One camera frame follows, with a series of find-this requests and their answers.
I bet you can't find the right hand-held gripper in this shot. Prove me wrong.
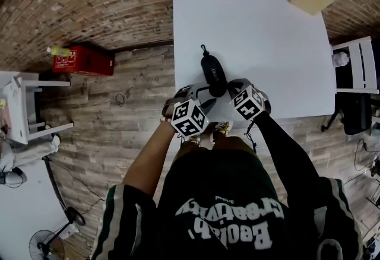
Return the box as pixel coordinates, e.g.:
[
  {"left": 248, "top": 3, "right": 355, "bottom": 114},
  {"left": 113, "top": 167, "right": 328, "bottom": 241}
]
[{"left": 226, "top": 78, "right": 272, "bottom": 121}]

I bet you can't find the person's left shoe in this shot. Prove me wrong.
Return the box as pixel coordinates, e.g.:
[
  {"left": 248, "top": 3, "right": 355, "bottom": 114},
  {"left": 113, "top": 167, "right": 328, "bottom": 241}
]
[{"left": 185, "top": 134, "right": 202, "bottom": 147}]

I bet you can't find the tangle of cables and devices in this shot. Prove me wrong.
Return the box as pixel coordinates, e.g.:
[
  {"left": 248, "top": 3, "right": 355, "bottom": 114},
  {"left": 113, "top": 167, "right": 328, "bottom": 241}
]
[{"left": 360, "top": 151, "right": 380, "bottom": 260}]

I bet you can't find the person's dark printed shirt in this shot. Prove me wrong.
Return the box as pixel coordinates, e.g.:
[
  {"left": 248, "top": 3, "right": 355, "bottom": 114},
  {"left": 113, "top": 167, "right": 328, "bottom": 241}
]
[{"left": 97, "top": 148, "right": 365, "bottom": 260}]

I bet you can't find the coiled black floor cable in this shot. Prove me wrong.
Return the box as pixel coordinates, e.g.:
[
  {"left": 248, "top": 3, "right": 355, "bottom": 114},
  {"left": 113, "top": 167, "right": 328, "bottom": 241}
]
[{"left": 115, "top": 86, "right": 134, "bottom": 107}]

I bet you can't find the person's left forearm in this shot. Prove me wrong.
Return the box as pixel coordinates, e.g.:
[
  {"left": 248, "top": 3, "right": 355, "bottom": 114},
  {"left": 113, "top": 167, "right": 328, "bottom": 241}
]
[{"left": 122, "top": 118, "right": 179, "bottom": 196}]

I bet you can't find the red plastic crate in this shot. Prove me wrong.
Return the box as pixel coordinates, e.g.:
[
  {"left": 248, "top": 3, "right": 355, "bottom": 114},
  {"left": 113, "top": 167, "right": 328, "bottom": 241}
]
[{"left": 52, "top": 45, "right": 116, "bottom": 77}]

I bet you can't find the white crumpled bag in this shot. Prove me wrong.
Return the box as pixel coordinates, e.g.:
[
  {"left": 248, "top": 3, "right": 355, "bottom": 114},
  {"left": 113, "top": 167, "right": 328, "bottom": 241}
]
[{"left": 332, "top": 50, "right": 350, "bottom": 68}]

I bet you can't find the white cardboard box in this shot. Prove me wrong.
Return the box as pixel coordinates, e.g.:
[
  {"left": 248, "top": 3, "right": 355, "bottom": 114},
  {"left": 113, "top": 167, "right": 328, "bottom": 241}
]
[{"left": 1, "top": 76, "right": 30, "bottom": 146}]

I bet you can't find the person's left hand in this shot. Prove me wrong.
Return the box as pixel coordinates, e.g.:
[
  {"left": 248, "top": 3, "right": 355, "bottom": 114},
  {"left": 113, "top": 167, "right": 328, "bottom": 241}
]
[{"left": 161, "top": 85, "right": 193, "bottom": 120}]

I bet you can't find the person's shoe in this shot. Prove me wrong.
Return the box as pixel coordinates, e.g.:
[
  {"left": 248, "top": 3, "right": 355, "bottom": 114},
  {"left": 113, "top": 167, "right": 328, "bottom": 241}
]
[
  {"left": 185, "top": 134, "right": 202, "bottom": 147},
  {"left": 212, "top": 121, "right": 235, "bottom": 143}
]

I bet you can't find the black pouch case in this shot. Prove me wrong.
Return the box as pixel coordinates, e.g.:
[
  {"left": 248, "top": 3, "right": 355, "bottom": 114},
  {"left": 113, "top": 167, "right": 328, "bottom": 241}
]
[{"left": 199, "top": 44, "right": 229, "bottom": 99}]

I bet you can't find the black standing fan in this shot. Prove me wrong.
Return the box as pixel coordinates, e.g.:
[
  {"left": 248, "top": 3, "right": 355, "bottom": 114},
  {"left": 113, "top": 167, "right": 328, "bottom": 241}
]
[{"left": 28, "top": 206, "right": 87, "bottom": 260}]

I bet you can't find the white wooden chair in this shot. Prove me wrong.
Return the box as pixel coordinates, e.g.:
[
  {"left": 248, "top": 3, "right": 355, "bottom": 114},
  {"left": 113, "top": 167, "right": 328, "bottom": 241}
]
[
  {"left": 20, "top": 73, "right": 75, "bottom": 143},
  {"left": 330, "top": 36, "right": 380, "bottom": 96}
]

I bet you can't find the yellow-green drink bottle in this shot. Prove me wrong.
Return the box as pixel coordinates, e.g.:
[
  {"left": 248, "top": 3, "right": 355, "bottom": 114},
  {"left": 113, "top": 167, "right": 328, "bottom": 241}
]
[{"left": 46, "top": 46, "right": 72, "bottom": 57}]

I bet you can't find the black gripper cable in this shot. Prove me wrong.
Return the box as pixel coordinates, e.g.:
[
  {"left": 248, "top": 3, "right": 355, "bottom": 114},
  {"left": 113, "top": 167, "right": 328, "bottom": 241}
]
[
  {"left": 177, "top": 133, "right": 192, "bottom": 147},
  {"left": 243, "top": 120, "right": 258, "bottom": 153}
]

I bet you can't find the person's right shoe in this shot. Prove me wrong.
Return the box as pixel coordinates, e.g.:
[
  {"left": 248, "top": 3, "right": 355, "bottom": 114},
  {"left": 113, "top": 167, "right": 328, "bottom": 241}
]
[{"left": 212, "top": 121, "right": 235, "bottom": 143}]

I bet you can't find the black office chair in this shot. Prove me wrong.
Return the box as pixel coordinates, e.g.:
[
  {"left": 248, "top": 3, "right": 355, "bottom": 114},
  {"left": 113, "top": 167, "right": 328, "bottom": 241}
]
[{"left": 320, "top": 93, "right": 374, "bottom": 136}]

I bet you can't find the grey cloth bag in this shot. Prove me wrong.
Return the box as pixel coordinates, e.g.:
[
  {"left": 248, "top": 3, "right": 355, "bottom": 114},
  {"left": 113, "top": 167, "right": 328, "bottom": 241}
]
[{"left": 13, "top": 133, "right": 62, "bottom": 162}]

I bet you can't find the grey oval device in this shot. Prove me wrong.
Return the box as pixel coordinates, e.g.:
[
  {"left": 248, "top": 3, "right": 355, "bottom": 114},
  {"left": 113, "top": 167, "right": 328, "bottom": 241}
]
[{"left": 0, "top": 166, "right": 28, "bottom": 189}]

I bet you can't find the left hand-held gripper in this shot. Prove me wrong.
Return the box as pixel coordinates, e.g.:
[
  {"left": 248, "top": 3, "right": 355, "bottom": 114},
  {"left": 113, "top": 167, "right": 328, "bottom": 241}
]
[{"left": 171, "top": 83, "right": 219, "bottom": 137}]

